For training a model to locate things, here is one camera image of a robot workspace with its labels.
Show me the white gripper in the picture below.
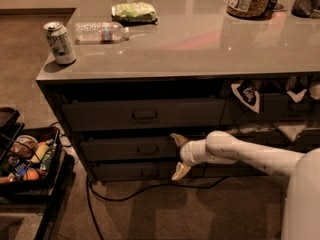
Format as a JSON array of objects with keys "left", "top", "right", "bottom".
[{"left": 170, "top": 133, "right": 211, "bottom": 181}]

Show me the grey drawer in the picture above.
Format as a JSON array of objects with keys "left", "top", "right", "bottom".
[
  {"left": 208, "top": 124, "right": 320, "bottom": 153},
  {"left": 93, "top": 161, "right": 177, "bottom": 182},
  {"left": 220, "top": 93, "right": 320, "bottom": 125},
  {"left": 62, "top": 97, "right": 225, "bottom": 132},
  {"left": 80, "top": 135, "right": 179, "bottom": 161},
  {"left": 189, "top": 162, "right": 263, "bottom": 178}
]

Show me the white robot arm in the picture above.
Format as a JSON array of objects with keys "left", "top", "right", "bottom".
[{"left": 171, "top": 131, "right": 320, "bottom": 240}]

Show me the grey drawer cabinet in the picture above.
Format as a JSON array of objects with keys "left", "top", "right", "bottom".
[{"left": 37, "top": 0, "right": 320, "bottom": 181}]

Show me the white paper in drawer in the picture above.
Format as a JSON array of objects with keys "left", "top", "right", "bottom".
[{"left": 287, "top": 89, "right": 307, "bottom": 103}]

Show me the yellow bottle in bin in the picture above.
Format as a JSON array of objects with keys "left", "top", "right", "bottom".
[{"left": 31, "top": 144, "right": 49, "bottom": 163}]

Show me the black bin of items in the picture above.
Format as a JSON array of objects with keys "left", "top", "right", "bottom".
[{"left": 0, "top": 127, "right": 62, "bottom": 196}]

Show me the orange fruit in bin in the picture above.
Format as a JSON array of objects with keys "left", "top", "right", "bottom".
[{"left": 23, "top": 168, "right": 39, "bottom": 181}]

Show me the green snack bag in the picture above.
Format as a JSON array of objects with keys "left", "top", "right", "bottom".
[{"left": 111, "top": 2, "right": 158, "bottom": 23}]

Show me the clear plastic water bottle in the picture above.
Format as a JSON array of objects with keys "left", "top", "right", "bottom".
[{"left": 74, "top": 22, "right": 129, "bottom": 44}]

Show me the green white soda can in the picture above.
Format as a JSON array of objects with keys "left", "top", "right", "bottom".
[{"left": 44, "top": 21, "right": 76, "bottom": 65}]

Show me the black empty tray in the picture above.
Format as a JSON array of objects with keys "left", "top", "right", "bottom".
[{"left": 0, "top": 107, "right": 25, "bottom": 142}]

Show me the dark glass container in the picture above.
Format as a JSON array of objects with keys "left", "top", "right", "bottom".
[{"left": 291, "top": 0, "right": 319, "bottom": 18}]

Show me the black floor cable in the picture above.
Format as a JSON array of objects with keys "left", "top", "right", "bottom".
[{"left": 85, "top": 173, "right": 231, "bottom": 240}]

